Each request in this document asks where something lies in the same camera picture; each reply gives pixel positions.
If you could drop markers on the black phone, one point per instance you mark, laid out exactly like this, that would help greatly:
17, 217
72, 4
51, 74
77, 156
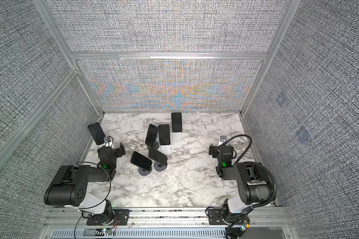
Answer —
97, 133
151, 136
141, 161
157, 156
164, 134
176, 122

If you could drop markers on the grey round stand right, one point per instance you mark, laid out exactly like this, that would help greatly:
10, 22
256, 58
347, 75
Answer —
159, 167

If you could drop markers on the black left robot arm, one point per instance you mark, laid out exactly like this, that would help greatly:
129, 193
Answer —
69, 188

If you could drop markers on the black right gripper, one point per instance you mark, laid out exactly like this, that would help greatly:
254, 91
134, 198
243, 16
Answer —
214, 150

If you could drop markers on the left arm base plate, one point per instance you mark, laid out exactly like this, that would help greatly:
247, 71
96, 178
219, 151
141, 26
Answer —
108, 218

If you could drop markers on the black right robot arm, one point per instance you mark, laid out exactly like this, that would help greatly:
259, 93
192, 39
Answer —
255, 183

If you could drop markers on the white stand back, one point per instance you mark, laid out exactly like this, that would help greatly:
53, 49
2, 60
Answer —
176, 136

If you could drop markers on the dark round stand centre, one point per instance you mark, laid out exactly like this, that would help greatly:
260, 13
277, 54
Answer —
156, 146

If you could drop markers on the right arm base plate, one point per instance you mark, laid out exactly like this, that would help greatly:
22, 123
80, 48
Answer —
215, 216

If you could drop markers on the black phone back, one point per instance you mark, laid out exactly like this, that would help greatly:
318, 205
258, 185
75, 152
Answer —
176, 122

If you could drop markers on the white stand centre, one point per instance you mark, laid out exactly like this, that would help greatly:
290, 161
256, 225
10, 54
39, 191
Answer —
166, 149

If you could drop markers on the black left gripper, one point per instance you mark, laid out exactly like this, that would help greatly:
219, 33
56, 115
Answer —
116, 151

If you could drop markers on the grey round stand left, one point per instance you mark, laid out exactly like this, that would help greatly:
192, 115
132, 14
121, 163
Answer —
144, 172

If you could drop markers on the aluminium front rail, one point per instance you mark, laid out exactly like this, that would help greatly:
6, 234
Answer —
169, 223

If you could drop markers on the grey round stand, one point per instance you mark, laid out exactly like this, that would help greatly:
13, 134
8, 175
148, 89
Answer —
144, 172
159, 167

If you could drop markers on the white stand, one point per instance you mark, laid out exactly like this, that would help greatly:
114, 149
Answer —
176, 136
166, 149

